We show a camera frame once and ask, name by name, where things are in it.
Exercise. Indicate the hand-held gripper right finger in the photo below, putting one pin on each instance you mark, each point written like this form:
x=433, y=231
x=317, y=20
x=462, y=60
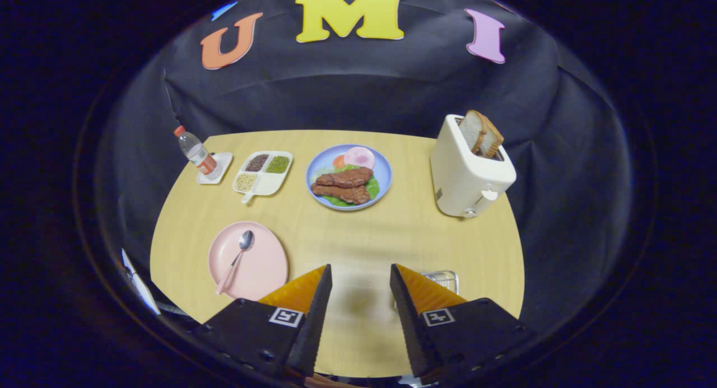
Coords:
x=411, y=332

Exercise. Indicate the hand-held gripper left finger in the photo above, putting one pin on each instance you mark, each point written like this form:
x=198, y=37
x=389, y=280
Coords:
x=305, y=332

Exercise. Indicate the metal drain basket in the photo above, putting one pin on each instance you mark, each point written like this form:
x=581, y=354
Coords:
x=445, y=277

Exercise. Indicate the pink plate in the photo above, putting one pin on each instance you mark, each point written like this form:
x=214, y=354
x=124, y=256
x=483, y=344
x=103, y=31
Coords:
x=263, y=265

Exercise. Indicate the brown steak piece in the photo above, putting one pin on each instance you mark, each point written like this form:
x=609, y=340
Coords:
x=347, y=178
x=341, y=194

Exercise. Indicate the green lettuce leaf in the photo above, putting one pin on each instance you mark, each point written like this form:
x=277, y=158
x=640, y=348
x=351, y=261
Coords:
x=373, y=187

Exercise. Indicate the white divided dish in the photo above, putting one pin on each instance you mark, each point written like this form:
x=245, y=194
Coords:
x=271, y=182

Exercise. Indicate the white toaster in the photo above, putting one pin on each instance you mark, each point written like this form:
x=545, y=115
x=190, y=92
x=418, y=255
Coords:
x=465, y=181

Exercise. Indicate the pale beans portion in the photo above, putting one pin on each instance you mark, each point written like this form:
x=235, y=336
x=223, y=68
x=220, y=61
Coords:
x=246, y=182

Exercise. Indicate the blue plate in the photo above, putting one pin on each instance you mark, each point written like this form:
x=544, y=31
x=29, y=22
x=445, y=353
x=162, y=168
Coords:
x=382, y=169

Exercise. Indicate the green beans portion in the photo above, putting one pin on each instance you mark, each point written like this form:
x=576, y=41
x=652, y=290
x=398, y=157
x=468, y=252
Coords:
x=278, y=164

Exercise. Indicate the white sheet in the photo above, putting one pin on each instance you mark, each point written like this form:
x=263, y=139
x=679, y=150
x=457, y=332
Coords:
x=140, y=284

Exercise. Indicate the orange carrot slice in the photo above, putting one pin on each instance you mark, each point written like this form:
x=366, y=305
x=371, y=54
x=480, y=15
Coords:
x=338, y=161

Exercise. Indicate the dark brown beans portion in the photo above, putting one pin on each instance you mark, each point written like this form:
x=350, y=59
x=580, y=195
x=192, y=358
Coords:
x=256, y=163

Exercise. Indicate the pink ham slice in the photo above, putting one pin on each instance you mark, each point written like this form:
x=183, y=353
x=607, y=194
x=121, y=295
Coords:
x=359, y=157

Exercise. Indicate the white square coaster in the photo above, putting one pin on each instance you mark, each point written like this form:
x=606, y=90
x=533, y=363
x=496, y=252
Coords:
x=223, y=164

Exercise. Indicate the clear bottle with red label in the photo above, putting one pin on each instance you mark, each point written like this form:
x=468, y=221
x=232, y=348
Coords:
x=197, y=153

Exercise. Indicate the black backdrop cloth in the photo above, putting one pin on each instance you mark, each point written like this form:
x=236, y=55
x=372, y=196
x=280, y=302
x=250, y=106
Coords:
x=358, y=80

